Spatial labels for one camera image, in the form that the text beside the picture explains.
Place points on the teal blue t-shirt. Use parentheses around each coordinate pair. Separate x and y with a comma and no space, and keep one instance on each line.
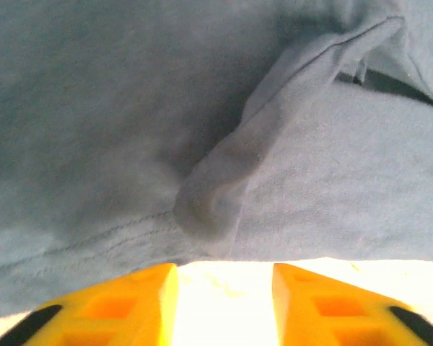
(166,126)

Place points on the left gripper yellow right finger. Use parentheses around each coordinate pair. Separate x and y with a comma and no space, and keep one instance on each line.
(328,310)

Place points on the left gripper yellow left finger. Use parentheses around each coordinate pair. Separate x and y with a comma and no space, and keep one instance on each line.
(122,310)

